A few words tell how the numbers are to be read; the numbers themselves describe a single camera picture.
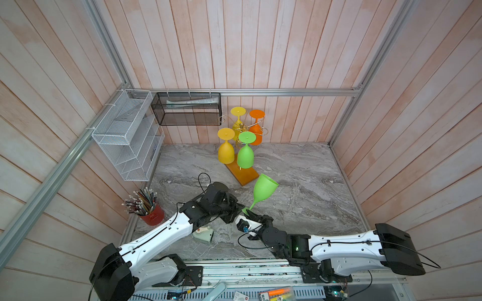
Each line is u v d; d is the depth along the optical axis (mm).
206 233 781
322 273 641
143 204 754
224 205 644
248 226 584
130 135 672
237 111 897
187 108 1042
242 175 1036
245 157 825
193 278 729
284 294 700
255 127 906
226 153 848
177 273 623
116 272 383
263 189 707
